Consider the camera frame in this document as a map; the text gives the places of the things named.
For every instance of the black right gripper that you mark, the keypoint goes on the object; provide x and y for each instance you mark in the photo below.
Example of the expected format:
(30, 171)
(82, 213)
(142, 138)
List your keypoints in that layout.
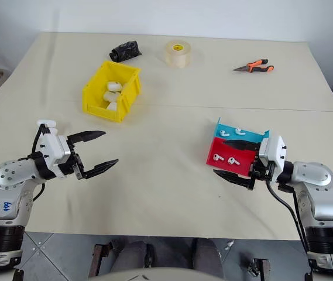
(261, 171)

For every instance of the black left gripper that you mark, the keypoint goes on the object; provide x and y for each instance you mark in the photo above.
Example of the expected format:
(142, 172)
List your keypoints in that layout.
(77, 164)

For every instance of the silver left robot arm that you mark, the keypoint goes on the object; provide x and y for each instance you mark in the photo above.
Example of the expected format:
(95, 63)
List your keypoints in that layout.
(11, 175)

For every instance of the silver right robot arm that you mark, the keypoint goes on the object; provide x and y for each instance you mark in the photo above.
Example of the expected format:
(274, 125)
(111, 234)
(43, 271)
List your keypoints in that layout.
(318, 181)

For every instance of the yellow plastic bin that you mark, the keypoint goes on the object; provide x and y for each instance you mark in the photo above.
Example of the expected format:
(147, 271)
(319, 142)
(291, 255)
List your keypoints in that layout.
(93, 93)

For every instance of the red plastic tray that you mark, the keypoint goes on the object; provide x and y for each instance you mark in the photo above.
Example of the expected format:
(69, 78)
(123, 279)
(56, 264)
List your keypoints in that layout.
(242, 164)

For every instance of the blue plastic tray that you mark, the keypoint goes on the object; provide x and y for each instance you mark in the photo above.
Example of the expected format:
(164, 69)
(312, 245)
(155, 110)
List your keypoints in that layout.
(249, 137)

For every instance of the white scrap on floor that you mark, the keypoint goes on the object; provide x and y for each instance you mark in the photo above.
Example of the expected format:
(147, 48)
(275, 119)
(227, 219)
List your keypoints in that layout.
(229, 244)

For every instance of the black plastic bag roll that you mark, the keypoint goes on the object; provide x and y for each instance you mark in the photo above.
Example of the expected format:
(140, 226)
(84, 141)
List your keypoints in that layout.
(125, 51)

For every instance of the translucent tape roll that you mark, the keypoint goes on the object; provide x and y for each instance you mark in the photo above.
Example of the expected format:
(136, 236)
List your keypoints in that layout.
(178, 55)

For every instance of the beige rounded robot torso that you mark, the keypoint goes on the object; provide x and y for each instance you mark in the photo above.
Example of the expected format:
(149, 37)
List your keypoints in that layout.
(166, 273)

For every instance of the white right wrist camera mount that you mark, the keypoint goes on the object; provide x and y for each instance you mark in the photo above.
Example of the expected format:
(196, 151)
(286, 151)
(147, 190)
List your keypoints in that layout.
(274, 155)

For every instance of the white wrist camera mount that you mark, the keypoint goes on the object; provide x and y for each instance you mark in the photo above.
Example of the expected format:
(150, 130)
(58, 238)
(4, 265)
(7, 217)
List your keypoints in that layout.
(274, 155)
(52, 149)

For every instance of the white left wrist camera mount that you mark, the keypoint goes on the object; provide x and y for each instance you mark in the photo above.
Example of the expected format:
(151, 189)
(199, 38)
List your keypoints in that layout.
(52, 149)

